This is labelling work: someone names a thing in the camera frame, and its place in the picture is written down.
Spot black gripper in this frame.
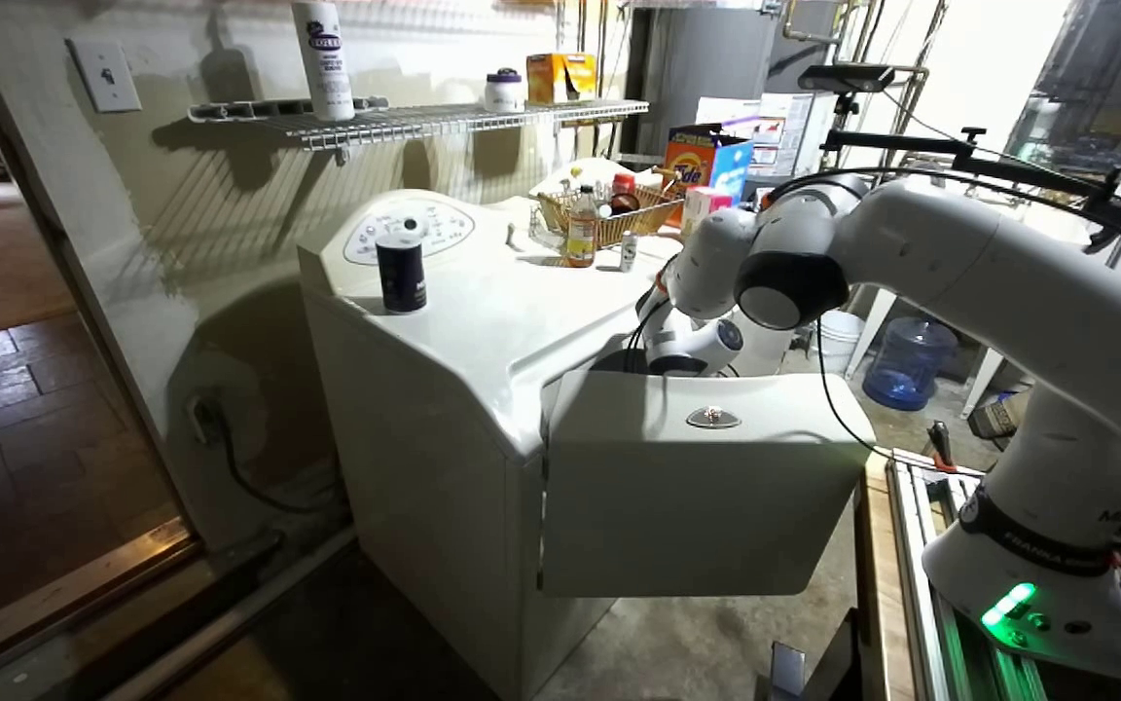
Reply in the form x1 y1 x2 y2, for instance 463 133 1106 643
640 343 714 381

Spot brown wicker basket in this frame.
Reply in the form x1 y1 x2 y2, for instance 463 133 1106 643
530 181 690 255

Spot pink white carton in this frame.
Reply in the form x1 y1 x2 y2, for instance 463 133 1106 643
681 185 734 247

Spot amber liquid bottle black cap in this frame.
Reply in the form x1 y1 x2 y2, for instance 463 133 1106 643
561 185 599 272

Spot white plastic bucket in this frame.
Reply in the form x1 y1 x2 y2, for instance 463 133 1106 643
812 309 865 378

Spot red capped bottle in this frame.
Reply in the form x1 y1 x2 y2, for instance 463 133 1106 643
605 168 647 218

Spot orange detergent box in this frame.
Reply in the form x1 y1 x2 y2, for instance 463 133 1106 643
656 124 762 203

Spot blue water jug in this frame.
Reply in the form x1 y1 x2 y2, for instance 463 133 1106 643
858 309 960 412

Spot white printed box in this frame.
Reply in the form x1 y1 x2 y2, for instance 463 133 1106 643
694 95 810 198

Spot dark blue round canister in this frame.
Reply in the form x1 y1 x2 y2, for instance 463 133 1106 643
373 214 432 317

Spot wooden platform board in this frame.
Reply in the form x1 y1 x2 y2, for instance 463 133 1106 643
853 443 931 701

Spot yellow cardboard box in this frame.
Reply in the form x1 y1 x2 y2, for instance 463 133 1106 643
522 51 602 111

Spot grey metal cabinet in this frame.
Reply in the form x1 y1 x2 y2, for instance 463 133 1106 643
640 0 801 133

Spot white jar dark lid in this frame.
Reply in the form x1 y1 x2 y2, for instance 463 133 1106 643
477 66 534 113

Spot tall white bottle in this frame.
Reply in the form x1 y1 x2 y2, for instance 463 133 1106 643
291 0 358 124

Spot aluminium rail frame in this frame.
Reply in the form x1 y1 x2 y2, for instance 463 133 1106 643
888 447 1121 701

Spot black camera tripod arm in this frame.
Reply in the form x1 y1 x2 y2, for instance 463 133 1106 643
796 61 1121 285

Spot white wire wall shelf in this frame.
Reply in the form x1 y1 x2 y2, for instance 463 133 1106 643
181 95 653 148

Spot black wall power cord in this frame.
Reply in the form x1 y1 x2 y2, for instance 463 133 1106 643
186 388 338 520

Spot white wall switch plate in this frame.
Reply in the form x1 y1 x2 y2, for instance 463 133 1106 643
67 35 142 116

